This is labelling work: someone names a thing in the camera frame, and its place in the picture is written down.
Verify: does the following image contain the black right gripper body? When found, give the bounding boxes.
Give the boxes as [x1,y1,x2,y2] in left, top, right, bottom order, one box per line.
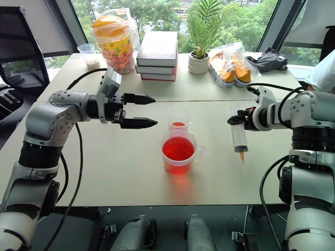
[241,106,259,131]

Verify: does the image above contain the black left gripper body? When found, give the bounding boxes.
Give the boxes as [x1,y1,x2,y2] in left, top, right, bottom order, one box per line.
[105,94,127,124]

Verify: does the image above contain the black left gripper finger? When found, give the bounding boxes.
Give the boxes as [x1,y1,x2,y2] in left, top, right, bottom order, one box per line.
[119,117,159,130]
[123,93,157,106]

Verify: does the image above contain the clear syringe with orange tip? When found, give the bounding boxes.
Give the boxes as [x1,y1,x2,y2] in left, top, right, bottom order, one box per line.
[229,102,249,165]

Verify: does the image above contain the small cup of red liquid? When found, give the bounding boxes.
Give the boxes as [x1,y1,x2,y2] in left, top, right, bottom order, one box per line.
[167,109,195,133]

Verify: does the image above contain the large cup of red liquid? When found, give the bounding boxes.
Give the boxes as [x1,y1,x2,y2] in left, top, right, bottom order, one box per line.
[160,129,206,174]

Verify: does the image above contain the clear cup with white granules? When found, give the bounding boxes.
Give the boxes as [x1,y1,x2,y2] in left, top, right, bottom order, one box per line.
[76,43,102,70]

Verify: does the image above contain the white book with red spine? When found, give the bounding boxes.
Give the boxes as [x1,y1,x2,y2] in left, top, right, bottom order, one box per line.
[140,70,178,82]

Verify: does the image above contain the white book with dark spine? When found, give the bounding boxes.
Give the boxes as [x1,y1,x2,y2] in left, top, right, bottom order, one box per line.
[135,53,179,75]

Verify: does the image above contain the plastic bag of orange shoes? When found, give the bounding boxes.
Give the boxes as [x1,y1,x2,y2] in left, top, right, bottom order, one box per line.
[207,41,263,89]

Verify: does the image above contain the thick white hardcover book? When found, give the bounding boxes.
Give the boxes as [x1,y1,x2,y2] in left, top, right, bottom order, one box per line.
[136,31,179,67]

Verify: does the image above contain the bagged candy jar orange lid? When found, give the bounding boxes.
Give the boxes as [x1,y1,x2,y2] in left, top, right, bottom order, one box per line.
[91,7,141,75]

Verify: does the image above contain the dark grey crumpled cloth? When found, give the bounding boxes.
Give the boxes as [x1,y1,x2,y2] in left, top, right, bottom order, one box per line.
[245,47,289,72]

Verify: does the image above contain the green plant in white pot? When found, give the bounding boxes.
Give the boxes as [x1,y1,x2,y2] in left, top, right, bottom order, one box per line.
[185,0,229,75]

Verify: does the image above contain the black chair backrest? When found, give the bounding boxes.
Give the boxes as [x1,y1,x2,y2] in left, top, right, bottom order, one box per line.
[319,25,335,64]

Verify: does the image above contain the black mesh office chair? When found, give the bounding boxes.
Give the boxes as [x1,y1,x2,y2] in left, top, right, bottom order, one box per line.
[0,6,51,121]

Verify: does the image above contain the black metal clamp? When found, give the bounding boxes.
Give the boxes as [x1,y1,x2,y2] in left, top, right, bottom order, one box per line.
[101,224,118,239]
[231,231,259,251]

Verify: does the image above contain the dark grey rounded shape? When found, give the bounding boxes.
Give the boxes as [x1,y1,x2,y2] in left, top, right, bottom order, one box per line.
[109,214,158,251]
[183,214,217,251]

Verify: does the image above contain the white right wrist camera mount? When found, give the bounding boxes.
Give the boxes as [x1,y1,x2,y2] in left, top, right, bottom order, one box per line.
[252,86,277,131]

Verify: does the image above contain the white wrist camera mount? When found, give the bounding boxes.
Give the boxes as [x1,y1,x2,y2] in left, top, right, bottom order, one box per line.
[96,66,123,124]
[252,86,277,131]

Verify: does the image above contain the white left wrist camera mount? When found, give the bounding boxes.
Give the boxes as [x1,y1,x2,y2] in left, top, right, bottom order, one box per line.
[96,66,123,124]

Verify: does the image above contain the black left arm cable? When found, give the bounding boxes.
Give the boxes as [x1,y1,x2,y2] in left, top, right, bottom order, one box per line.
[49,67,109,251]

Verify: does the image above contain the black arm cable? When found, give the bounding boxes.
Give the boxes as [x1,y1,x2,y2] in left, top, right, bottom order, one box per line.
[49,67,109,251]
[247,83,307,251]

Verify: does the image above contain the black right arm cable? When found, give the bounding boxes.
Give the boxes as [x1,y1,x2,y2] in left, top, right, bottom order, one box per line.
[247,83,307,251]

